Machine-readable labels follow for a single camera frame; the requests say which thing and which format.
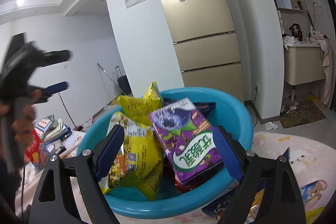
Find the red iced tea bottle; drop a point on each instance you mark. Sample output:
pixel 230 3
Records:
pixel 37 152

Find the purple drink carton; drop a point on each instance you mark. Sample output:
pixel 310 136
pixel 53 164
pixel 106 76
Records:
pixel 186 136

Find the yellow snack bag with cartoons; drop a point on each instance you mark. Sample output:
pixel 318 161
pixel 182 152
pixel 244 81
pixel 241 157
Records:
pixel 139 162

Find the brown floor mat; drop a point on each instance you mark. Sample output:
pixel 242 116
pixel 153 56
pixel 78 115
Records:
pixel 300 113

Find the person's left hand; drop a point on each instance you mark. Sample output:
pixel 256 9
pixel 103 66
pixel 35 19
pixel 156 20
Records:
pixel 22 126

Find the beige vanity cabinet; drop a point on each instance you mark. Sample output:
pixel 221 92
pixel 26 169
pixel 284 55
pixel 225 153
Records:
pixel 303 64

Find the stack of books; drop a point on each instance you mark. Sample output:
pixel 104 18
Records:
pixel 50 129

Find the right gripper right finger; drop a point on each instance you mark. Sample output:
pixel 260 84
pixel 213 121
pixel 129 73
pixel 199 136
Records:
pixel 281 202

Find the red chocolate pie packet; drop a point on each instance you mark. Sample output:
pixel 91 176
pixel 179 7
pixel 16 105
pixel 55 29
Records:
pixel 184 188

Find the blue plastic basin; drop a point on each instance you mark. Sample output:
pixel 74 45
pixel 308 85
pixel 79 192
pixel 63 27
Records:
pixel 229 113

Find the gold refrigerator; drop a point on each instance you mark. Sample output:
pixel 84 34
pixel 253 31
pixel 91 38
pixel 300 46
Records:
pixel 206 44

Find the pink cartoon tablecloth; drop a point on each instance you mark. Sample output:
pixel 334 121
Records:
pixel 312 161

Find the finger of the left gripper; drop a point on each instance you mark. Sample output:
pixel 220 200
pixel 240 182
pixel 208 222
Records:
pixel 48 92
pixel 55 57

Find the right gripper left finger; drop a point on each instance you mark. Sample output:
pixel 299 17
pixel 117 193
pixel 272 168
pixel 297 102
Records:
pixel 54 200

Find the yellow potato chips bag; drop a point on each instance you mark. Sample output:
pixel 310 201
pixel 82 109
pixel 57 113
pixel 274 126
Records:
pixel 138 109

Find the black suitcase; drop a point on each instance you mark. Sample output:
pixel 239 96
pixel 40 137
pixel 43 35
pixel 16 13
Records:
pixel 123 82

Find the pink towel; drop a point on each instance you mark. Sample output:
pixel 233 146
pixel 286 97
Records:
pixel 328 67

